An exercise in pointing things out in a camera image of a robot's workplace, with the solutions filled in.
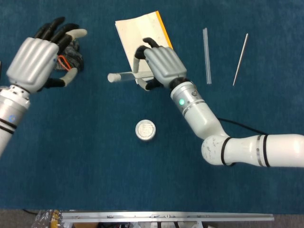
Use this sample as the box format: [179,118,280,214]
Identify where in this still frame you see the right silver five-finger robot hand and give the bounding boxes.
[133,37,188,91]

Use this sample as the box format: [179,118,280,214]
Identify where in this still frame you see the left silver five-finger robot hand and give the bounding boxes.
[6,16,88,94]

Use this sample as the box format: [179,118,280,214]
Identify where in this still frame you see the clear glass test tube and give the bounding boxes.
[107,70,155,83]

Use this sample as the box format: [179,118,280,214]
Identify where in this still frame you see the red carabiner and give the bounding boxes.
[58,55,71,71]

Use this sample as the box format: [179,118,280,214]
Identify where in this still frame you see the white notebook with orange spine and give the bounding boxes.
[114,10,174,85]

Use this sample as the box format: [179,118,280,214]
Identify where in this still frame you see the round clear paper clip box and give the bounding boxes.
[135,119,157,142]

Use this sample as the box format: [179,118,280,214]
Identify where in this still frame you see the thin white rod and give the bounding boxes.
[232,33,249,86]

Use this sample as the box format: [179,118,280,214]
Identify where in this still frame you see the teal table cloth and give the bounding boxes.
[0,0,304,212]

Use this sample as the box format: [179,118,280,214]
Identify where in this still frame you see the crinkled clear plastic bag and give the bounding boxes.
[33,209,63,228]

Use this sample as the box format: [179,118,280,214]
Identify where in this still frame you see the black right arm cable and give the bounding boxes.
[217,117,269,136]

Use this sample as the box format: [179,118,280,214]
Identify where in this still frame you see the aluminium rail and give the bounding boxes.
[61,212,275,224]

